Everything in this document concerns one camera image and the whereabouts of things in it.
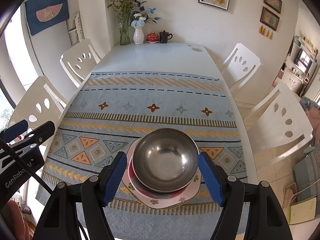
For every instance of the patterned table mat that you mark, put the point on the patterned table mat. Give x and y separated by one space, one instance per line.
150 92

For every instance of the white wall shelf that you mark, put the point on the white wall shelf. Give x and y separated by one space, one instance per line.
307 43

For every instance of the white chair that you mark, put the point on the white chair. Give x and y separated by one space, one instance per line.
30 105
75 52
275 130
240 57

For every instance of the white wall rack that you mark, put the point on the white wall rack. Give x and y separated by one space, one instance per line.
78 30

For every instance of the small framed picture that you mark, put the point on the small framed picture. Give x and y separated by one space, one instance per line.
273 1
269 18

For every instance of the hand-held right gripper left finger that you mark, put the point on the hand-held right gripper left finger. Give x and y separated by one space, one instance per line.
113 180

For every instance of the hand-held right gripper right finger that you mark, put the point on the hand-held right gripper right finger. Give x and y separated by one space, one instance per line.
211 180

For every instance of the white ribbed vase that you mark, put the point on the white ribbed vase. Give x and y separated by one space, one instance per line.
138 37

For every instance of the green flower sprigs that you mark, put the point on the green flower sprigs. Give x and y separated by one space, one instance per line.
122 2

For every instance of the red lidded teacup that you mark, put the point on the red lidded teacup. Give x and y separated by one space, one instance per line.
152 37

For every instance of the pink cloth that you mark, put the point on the pink cloth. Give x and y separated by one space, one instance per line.
315 120

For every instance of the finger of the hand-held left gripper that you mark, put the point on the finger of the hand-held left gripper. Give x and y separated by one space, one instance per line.
41 132
15 128

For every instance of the television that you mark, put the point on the television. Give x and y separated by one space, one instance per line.
303 61

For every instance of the blue grey cloth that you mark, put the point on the blue grey cloth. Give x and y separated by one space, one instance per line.
305 102

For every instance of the blue steel bowl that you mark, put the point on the blue steel bowl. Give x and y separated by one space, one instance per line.
165 160

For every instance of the dark brown teapot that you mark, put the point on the dark brown teapot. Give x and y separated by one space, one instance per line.
164 37

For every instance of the beige plastic dustpan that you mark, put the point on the beige plastic dustpan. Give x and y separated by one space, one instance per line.
290 195

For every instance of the blue white flowers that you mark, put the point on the blue white flowers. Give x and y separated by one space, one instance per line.
137 23

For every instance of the pale green flat box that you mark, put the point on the pale green flat box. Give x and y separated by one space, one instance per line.
302 210

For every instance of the grey green cushion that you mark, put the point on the grey green cushion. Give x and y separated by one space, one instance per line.
308 175

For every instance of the white floral plate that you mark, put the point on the white floral plate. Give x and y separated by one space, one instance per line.
162 201

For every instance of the blue wall hanging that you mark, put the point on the blue wall hanging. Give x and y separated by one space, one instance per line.
47 22

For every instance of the glass vase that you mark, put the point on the glass vase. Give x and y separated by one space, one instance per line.
125 38

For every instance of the yellow tassels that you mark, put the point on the yellow tassels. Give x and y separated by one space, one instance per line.
262 31

